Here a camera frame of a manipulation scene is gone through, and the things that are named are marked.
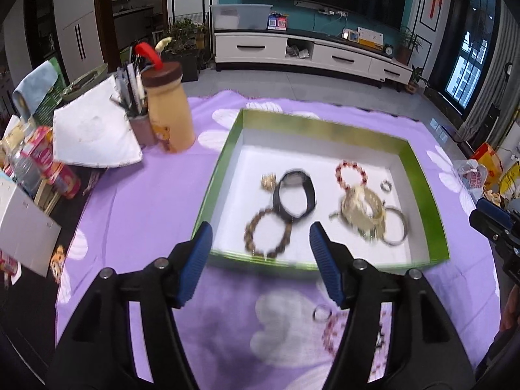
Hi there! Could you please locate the cream white sport watch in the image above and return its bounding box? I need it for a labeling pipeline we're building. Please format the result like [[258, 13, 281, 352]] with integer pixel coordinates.
[[329, 186, 386, 241]]

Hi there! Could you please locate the silver bangle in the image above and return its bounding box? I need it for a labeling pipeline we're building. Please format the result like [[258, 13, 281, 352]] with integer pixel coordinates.
[[381, 207, 409, 247]]

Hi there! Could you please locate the black wrist watch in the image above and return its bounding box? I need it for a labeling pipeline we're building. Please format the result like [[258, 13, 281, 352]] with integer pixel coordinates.
[[272, 169, 317, 225]]

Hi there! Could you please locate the red pink bead bracelet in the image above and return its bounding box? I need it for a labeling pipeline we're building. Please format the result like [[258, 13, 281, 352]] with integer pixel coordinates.
[[335, 160, 369, 192]]

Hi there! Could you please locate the gold flower brooch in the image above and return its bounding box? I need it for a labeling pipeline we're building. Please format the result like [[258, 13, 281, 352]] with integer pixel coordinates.
[[261, 174, 278, 192]]

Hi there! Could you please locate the person's right hand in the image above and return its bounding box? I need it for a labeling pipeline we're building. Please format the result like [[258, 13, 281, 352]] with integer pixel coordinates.
[[500, 284, 520, 332]]

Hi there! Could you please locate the white plastic bag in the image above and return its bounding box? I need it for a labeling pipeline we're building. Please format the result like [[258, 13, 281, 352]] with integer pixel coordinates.
[[454, 159, 488, 201]]

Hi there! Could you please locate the yellow orange bag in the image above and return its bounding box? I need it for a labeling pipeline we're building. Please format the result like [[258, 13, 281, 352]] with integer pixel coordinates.
[[471, 143, 503, 189]]

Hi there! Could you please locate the black white bead ornament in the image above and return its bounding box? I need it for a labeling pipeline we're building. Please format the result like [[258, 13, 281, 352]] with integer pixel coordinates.
[[375, 324, 386, 350]]

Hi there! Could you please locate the green cardboard box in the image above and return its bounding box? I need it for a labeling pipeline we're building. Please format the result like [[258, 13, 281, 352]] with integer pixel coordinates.
[[197, 109, 449, 274]]

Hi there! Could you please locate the pink yogurt cup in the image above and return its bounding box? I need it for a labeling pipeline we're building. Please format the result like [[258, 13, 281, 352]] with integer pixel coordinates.
[[43, 162, 81, 199], [21, 126, 56, 179]]

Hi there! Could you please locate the yellow bear bottle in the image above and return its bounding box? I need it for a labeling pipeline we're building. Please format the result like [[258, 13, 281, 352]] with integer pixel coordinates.
[[135, 42, 196, 153]]

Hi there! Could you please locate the white paper sheet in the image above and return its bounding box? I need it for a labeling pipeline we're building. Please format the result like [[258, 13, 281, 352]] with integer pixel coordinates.
[[52, 77, 143, 168]]

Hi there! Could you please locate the white small carton box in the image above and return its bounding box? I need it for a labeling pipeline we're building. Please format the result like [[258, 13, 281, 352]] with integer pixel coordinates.
[[0, 178, 61, 277]]

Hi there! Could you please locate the potted plant right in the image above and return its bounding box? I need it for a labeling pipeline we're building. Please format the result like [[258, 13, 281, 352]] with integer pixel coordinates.
[[395, 26, 422, 64]]

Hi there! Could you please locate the pen holder cup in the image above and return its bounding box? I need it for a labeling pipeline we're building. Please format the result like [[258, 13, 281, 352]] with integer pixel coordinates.
[[110, 62, 158, 148]]

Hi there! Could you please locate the small alarm clock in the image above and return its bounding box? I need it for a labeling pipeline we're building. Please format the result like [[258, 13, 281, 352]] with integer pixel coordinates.
[[383, 44, 394, 57]]

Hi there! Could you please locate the white tv cabinet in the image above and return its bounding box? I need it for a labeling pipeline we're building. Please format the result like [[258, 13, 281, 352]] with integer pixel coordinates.
[[214, 31, 412, 85]]

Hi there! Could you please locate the potted plant by door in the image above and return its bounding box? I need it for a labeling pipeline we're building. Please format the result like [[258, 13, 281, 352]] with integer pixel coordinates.
[[161, 17, 207, 82]]

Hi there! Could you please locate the blue cloth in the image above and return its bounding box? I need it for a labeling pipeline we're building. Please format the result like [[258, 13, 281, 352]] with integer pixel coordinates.
[[12, 61, 58, 121]]

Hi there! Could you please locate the clear storage bin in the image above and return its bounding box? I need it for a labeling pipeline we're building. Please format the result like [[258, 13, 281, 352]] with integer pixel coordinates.
[[211, 4, 271, 30]]

